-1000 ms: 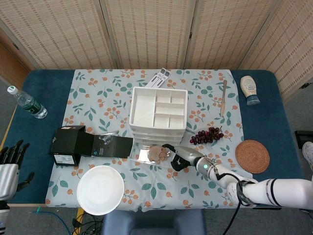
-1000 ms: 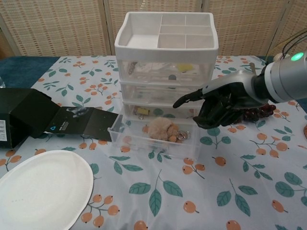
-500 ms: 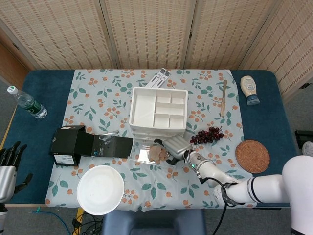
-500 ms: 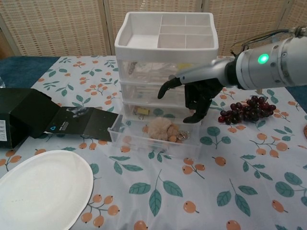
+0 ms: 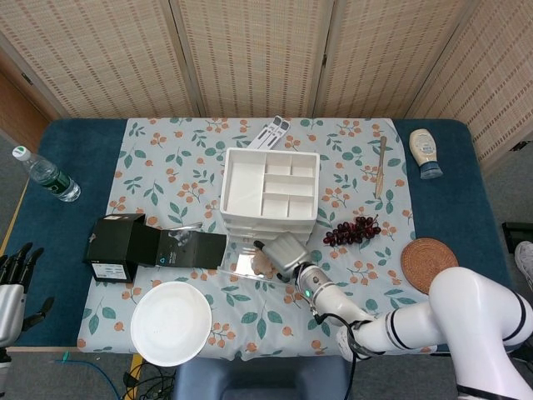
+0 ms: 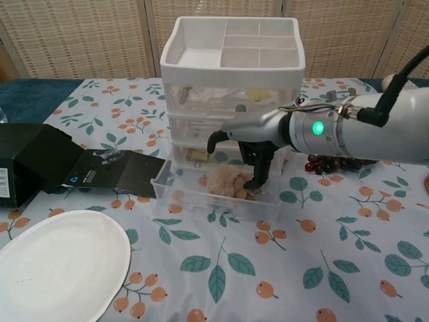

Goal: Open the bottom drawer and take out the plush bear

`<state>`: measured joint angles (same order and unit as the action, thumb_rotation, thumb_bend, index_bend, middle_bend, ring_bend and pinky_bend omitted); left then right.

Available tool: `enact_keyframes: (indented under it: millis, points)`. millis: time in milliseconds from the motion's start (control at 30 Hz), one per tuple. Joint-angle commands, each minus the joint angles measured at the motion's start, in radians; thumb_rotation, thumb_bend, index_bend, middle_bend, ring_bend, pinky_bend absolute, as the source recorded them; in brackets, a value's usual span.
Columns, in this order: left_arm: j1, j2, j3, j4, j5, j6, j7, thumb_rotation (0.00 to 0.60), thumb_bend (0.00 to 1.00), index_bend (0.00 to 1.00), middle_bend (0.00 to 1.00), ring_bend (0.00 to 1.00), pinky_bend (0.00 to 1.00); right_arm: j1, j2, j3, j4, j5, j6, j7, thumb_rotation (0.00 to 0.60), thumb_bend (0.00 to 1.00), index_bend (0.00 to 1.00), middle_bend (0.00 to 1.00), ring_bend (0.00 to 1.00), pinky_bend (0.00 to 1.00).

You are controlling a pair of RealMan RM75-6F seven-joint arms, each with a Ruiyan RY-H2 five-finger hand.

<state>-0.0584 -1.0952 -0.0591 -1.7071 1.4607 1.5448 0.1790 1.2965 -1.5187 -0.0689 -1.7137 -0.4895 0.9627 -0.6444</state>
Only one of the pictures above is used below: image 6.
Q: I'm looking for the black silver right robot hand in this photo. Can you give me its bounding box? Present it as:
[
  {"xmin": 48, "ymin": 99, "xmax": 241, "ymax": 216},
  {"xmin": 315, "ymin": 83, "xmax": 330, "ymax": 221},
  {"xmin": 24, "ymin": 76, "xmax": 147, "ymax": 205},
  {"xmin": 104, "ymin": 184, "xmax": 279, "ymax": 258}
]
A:
[{"xmin": 206, "ymin": 109, "xmax": 292, "ymax": 191}]

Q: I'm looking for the clear plastic drawer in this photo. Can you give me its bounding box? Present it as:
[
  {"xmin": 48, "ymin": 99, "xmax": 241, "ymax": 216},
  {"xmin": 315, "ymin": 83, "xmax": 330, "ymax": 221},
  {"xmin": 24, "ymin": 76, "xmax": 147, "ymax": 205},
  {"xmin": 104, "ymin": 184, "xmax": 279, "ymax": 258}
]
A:
[
  {"xmin": 167, "ymin": 112, "xmax": 289, "ymax": 145},
  {"xmin": 164, "ymin": 78, "xmax": 301, "ymax": 117},
  {"xmin": 149, "ymin": 144, "xmax": 289, "ymax": 225}
]

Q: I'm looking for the black cardboard box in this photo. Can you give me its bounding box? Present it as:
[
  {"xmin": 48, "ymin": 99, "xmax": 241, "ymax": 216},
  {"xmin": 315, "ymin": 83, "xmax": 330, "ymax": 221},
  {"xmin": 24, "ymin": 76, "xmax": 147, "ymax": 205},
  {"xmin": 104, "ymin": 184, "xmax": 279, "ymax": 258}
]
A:
[{"xmin": 0, "ymin": 123, "xmax": 168, "ymax": 209}]

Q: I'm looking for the beige fluffy pompom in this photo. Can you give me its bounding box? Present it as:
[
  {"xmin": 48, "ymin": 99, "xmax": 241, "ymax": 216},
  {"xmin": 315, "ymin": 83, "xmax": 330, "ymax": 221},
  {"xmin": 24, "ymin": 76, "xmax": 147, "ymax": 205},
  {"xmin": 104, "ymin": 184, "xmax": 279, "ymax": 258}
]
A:
[{"xmin": 208, "ymin": 164, "xmax": 249, "ymax": 199}]

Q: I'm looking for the dark red grape bunch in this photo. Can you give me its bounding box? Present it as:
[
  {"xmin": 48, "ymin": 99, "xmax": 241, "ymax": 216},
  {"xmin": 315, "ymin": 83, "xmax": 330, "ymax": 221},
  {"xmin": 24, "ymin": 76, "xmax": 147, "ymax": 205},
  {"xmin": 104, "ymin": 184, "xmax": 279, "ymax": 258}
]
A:
[{"xmin": 304, "ymin": 154, "xmax": 379, "ymax": 175}]

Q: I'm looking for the floral print tablecloth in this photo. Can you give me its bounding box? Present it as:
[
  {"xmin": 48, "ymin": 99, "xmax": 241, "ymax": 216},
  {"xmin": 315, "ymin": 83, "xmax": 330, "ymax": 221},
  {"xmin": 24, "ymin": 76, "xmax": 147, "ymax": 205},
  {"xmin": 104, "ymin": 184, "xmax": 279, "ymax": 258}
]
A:
[{"xmin": 0, "ymin": 76, "xmax": 429, "ymax": 322}]

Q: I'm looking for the bamboo folding screen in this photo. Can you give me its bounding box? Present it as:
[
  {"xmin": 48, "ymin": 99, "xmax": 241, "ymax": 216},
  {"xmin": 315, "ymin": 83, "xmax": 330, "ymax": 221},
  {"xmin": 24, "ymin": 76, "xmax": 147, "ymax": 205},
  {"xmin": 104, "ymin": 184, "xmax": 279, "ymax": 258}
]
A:
[{"xmin": 0, "ymin": 0, "xmax": 429, "ymax": 85}]

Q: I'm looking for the white round plate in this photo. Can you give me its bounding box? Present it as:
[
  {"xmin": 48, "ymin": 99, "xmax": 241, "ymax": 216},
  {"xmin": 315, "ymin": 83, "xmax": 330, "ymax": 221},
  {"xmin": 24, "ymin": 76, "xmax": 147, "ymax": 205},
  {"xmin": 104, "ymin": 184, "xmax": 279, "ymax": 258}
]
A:
[{"xmin": 0, "ymin": 209, "xmax": 131, "ymax": 322}]

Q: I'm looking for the white drawer organizer box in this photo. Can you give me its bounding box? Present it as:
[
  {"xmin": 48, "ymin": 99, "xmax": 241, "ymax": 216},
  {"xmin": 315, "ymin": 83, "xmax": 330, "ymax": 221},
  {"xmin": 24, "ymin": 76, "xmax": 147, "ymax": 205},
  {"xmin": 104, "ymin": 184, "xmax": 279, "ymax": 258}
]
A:
[{"xmin": 160, "ymin": 16, "xmax": 306, "ymax": 158}]

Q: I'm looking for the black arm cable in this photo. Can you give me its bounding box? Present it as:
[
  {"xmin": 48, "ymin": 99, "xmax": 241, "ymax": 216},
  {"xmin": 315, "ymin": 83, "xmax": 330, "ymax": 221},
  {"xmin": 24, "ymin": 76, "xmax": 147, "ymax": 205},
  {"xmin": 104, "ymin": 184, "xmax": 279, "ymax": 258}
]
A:
[{"xmin": 357, "ymin": 43, "xmax": 429, "ymax": 127}]

